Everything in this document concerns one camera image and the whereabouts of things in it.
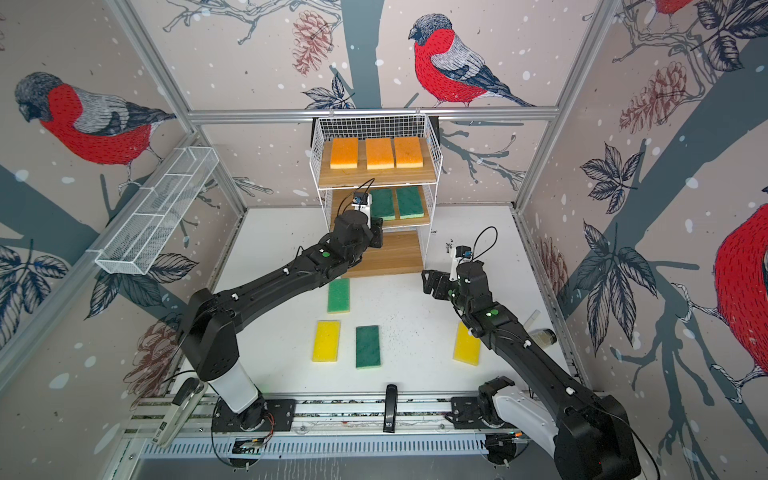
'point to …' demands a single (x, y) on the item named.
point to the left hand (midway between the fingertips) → (378, 219)
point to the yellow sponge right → (467, 347)
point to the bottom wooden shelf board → (400, 253)
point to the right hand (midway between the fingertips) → (430, 278)
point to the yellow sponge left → (326, 347)
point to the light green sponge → (339, 296)
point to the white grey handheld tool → (185, 403)
